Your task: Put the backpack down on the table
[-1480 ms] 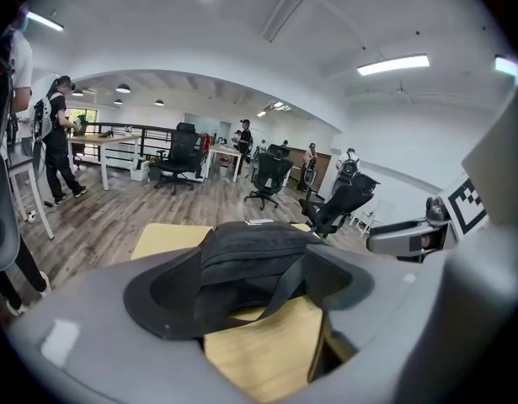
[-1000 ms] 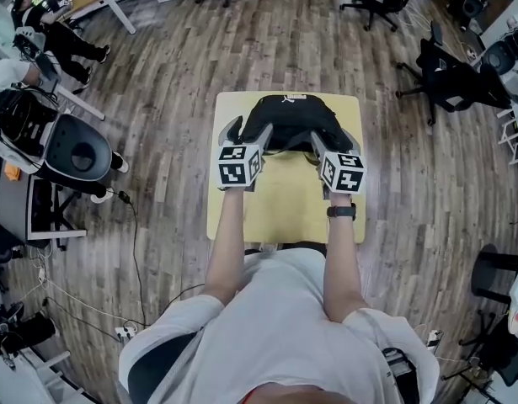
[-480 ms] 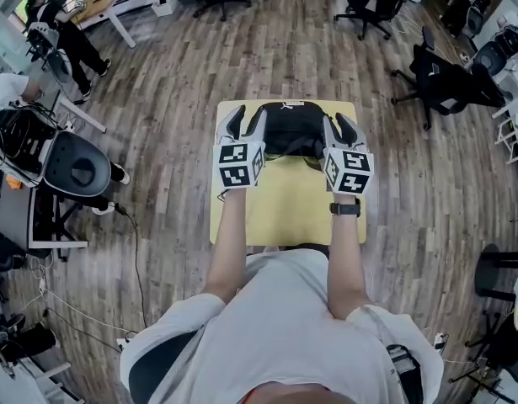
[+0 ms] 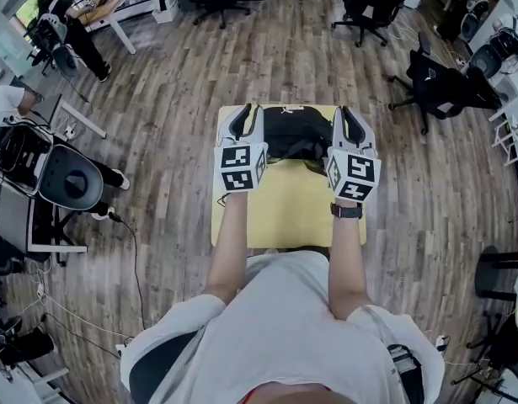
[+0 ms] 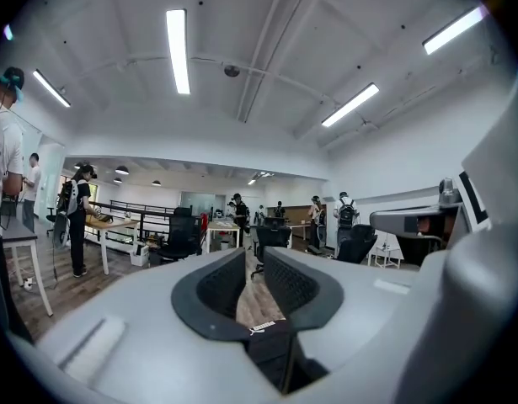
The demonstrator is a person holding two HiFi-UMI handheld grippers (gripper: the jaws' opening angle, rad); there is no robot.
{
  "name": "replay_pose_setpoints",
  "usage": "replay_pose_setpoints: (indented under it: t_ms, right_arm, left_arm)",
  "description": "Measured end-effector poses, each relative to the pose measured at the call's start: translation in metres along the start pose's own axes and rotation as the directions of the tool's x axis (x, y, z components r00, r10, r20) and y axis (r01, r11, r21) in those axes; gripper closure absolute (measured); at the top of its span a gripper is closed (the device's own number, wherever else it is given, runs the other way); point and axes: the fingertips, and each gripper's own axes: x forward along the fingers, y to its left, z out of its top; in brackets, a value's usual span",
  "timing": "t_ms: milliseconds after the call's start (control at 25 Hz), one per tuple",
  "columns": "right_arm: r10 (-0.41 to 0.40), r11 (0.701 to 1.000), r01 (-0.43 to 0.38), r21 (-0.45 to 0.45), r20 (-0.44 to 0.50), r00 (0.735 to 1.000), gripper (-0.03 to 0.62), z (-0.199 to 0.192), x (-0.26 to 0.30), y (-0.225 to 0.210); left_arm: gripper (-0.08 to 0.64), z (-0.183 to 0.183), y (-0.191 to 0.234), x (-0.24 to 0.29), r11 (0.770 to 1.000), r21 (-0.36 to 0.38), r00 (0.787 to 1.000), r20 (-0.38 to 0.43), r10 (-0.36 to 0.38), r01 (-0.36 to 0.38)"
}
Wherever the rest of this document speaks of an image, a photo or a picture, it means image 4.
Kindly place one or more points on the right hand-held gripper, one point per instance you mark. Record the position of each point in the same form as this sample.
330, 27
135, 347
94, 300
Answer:
359, 168

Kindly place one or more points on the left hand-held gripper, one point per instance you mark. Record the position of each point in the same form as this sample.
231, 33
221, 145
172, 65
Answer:
235, 158

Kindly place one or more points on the black Puma bag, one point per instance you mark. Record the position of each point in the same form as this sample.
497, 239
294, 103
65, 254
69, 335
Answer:
296, 133

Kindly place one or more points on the person's right forearm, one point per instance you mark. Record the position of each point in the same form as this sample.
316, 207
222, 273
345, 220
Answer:
347, 267

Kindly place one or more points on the person's left forearm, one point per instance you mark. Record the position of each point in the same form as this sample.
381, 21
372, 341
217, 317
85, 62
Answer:
229, 242

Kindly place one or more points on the black wristwatch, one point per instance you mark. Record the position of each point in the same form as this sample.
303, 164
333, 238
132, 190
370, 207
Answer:
347, 211

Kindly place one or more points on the yellow table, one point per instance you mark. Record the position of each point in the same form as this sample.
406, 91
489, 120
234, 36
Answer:
292, 208

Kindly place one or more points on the black power adapter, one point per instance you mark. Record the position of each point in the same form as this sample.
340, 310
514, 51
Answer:
114, 217

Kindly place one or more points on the black round stool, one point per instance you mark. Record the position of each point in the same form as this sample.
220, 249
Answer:
492, 276

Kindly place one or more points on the person's white t-shirt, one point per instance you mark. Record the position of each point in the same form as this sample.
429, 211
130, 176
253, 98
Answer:
284, 322

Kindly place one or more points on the white equipment stand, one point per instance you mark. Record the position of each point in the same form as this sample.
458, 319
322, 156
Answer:
56, 248

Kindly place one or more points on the white power strip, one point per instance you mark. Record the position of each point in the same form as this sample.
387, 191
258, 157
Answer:
443, 342

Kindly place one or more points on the black harness pouch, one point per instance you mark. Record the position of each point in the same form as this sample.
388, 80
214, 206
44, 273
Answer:
406, 373

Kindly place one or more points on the black equipment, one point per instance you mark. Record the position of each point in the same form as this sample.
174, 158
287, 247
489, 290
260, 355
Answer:
27, 347

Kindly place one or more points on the white frame chair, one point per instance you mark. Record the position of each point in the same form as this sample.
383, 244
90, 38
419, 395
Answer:
505, 137

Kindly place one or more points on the white desk frame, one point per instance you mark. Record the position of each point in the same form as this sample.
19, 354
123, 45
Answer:
83, 120

